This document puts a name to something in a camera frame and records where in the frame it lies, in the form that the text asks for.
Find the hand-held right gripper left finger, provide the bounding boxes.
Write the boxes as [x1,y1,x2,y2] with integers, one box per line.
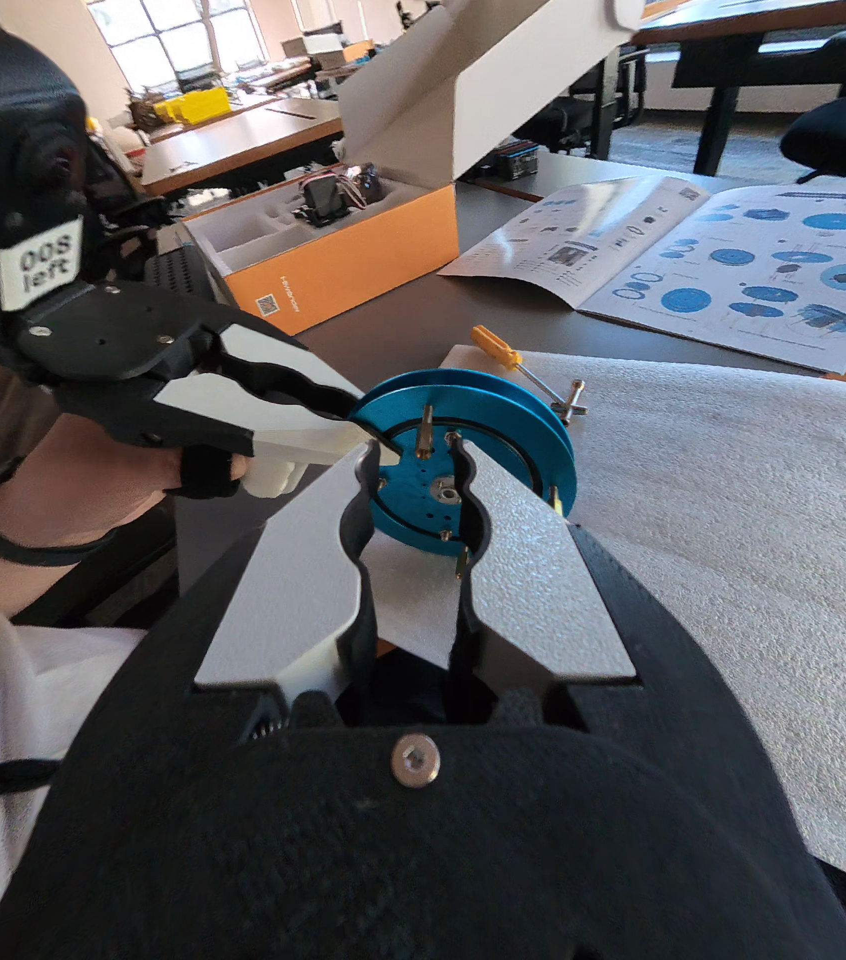
[194,441,380,729]

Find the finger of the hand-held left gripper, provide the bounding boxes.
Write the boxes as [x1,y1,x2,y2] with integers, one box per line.
[220,322,367,419]
[155,371,403,468]

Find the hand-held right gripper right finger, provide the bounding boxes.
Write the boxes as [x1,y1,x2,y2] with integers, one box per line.
[447,437,637,727]

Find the blue round base plate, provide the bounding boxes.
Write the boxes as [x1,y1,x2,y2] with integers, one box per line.
[348,369,579,558]

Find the metal socket wrench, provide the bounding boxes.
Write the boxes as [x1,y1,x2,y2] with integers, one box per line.
[552,380,589,426]

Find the yellow handled screwdriver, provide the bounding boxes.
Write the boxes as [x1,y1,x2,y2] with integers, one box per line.
[470,324,570,406]

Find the dark grey desk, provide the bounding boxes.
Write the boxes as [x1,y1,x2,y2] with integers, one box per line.
[175,150,846,601]

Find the person's left hand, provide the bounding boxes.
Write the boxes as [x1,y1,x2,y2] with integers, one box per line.
[0,435,185,549]

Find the orange cardboard box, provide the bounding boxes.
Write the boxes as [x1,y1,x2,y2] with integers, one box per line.
[179,0,645,336]

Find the black servo motor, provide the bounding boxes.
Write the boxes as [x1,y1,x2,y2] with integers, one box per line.
[295,174,352,228]

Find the white foam sheet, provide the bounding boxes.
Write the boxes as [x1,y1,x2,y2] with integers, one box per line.
[359,345,846,901]

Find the long wooden table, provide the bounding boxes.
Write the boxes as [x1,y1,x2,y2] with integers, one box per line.
[141,97,345,196]

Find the black wristband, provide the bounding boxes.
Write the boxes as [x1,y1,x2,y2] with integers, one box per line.
[0,457,120,567]

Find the yellow storage bin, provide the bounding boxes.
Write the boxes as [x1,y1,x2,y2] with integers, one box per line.
[156,86,232,125]

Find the black blue product box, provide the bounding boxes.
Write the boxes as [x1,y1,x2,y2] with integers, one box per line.
[471,138,541,181]

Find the small paned window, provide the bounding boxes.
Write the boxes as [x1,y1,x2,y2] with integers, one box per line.
[85,0,270,95]

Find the printed instruction manual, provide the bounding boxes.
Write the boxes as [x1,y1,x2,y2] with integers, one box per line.
[438,176,846,376]

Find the brown wooden side table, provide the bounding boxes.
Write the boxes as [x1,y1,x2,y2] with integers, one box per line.
[633,0,846,177]

